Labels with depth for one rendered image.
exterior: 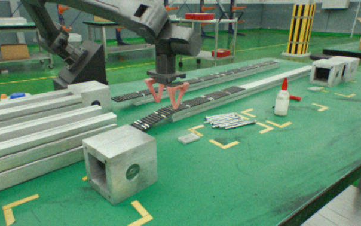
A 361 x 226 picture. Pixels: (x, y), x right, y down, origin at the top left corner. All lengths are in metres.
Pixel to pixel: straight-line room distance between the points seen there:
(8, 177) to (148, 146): 0.27
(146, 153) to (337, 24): 11.87
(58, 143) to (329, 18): 12.04
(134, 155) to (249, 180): 0.23
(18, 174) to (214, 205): 0.37
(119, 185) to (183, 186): 0.12
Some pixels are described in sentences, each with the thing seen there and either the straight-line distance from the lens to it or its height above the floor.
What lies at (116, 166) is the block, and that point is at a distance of 0.47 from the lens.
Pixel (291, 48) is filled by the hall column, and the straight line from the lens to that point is 7.05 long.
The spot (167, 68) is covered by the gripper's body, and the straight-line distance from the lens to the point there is 0.74.
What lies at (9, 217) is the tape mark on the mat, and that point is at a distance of 0.55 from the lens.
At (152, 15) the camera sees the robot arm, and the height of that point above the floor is 1.08.
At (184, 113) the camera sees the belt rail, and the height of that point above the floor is 0.79.
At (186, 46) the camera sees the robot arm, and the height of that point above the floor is 1.01.
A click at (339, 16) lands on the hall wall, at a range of 12.21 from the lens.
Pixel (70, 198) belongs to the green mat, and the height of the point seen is 0.78.
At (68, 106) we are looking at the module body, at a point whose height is 0.84.
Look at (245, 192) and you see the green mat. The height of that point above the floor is 0.78.
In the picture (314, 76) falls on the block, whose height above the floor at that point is 0.81.
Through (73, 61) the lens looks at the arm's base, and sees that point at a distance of 1.30.
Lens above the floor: 1.10
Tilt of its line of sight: 22 degrees down
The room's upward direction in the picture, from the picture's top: straight up
